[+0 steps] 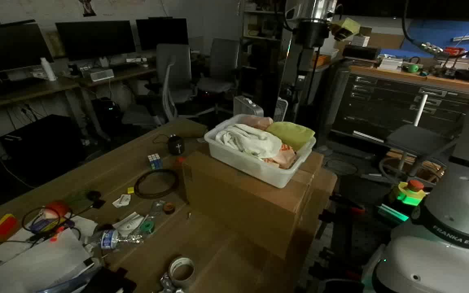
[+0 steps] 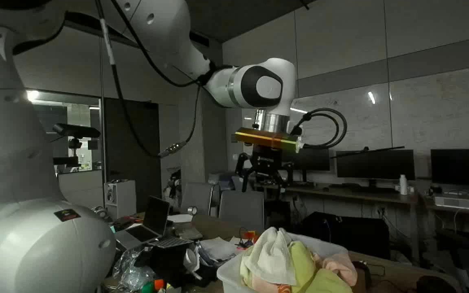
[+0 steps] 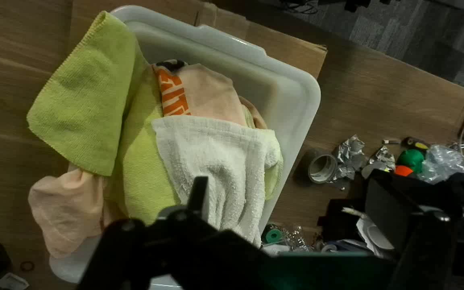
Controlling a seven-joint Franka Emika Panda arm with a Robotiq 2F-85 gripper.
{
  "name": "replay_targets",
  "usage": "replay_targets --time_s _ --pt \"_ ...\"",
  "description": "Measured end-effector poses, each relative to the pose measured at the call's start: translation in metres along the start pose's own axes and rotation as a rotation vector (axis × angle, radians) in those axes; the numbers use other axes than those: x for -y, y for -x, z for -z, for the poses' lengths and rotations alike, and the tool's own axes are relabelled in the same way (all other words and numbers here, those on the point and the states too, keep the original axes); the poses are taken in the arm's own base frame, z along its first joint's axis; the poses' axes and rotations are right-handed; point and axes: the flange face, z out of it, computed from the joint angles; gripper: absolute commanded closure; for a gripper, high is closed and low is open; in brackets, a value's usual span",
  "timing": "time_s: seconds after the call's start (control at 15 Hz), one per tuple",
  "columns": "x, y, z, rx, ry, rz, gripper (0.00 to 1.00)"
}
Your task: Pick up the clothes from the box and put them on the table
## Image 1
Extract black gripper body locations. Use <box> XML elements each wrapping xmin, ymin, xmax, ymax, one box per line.
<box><xmin>298</xmin><ymin>18</ymin><xmax>333</xmax><ymax>49</ymax></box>

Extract yellow-green cloth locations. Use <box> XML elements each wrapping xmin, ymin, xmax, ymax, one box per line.
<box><xmin>266</xmin><ymin>120</ymin><xmax>316</xmax><ymax>153</ymax></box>

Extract white cloth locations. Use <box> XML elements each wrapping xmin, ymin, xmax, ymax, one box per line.
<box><xmin>215</xmin><ymin>122</ymin><xmax>284</xmax><ymax>159</ymax></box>

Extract peach shirt with orange print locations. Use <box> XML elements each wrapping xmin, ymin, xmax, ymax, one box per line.
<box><xmin>238</xmin><ymin>114</ymin><xmax>300</xmax><ymax>169</ymax></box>

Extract brown cardboard box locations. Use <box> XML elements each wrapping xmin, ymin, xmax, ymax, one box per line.
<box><xmin>183</xmin><ymin>148</ymin><xmax>339</xmax><ymax>262</ymax></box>

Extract white box device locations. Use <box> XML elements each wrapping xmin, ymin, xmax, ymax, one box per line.
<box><xmin>88</xmin><ymin>67</ymin><xmax>118</xmax><ymax>85</ymax></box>

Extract workbench with dark drawers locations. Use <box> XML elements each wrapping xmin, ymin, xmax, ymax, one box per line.
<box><xmin>329</xmin><ymin>63</ymin><xmax>469</xmax><ymax>143</ymax></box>

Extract light grey office chair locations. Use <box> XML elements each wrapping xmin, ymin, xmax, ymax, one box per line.
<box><xmin>155</xmin><ymin>42</ymin><xmax>199</xmax><ymax>124</ymax></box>

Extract white plastic bin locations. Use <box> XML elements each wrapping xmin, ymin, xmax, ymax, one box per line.
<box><xmin>204</xmin><ymin>112</ymin><xmax>320</xmax><ymax>190</ymax></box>

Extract dark grey stool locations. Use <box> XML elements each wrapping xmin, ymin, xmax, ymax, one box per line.
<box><xmin>386</xmin><ymin>124</ymin><xmax>460</xmax><ymax>159</ymax></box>

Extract small black computer monitor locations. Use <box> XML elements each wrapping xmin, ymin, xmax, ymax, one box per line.
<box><xmin>136</xmin><ymin>15</ymin><xmax>191</xmax><ymax>52</ymax></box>

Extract black round speaker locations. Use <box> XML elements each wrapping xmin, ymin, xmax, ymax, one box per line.
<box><xmin>167</xmin><ymin>133</ymin><xmax>186</xmax><ymax>156</ymax></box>

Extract red emergency stop button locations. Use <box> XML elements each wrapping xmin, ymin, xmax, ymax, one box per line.
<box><xmin>395</xmin><ymin>177</ymin><xmax>430</xmax><ymax>208</ymax></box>

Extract wooden office desk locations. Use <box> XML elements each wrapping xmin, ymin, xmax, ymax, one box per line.
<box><xmin>77</xmin><ymin>63</ymin><xmax>158</xmax><ymax>89</ymax></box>
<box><xmin>0</xmin><ymin>78</ymin><xmax>83</xmax><ymax>115</ymax></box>

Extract small green roll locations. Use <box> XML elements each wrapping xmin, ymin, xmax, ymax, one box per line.
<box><xmin>140</xmin><ymin>216</ymin><xmax>157</xmax><ymax>234</ymax></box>

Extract white paper tag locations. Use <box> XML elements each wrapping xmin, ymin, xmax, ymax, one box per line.
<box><xmin>111</xmin><ymin>194</ymin><xmax>134</xmax><ymax>210</ymax></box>

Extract white plastic packet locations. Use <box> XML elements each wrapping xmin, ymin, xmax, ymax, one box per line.
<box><xmin>113</xmin><ymin>210</ymin><xmax>145</xmax><ymax>236</ymax></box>

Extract small black clip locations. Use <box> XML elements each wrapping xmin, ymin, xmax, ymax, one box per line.
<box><xmin>85</xmin><ymin>189</ymin><xmax>108</xmax><ymax>210</ymax></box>

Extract clear plastic water bottle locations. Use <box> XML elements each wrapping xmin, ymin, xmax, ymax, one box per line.
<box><xmin>90</xmin><ymin>225</ymin><xmax>144</xmax><ymax>252</ymax></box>

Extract wide black computer monitor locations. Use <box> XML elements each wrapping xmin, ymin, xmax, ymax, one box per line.
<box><xmin>0</xmin><ymin>19</ymin><xmax>54</xmax><ymax>78</ymax></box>

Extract red tape roll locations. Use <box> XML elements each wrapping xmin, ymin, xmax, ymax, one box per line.
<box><xmin>44</xmin><ymin>200</ymin><xmax>72</xmax><ymax>221</ymax></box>

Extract red and yellow tool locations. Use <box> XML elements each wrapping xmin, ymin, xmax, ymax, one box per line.
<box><xmin>0</xmin><ymin>212</ymin><xmax>20</xmax><ymax>239</ymax></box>

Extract white paper sheets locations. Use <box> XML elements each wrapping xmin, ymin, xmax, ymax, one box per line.
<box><xmin>0</xmin><ymin>229</ymin><xmax>98</xmax><ymax>293</ymax></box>

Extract dark wall decoration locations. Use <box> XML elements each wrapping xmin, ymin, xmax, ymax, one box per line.
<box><xmin>79</xmin><ymin>0</ymin><xmax>98</xmax><ymax>18</ymax></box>

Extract black coiled cable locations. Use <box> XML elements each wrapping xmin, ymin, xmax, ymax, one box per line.
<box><xmin>134</xmin><ymin>168</ymin><xmax>181</xmax><ymax>200</ymax></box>

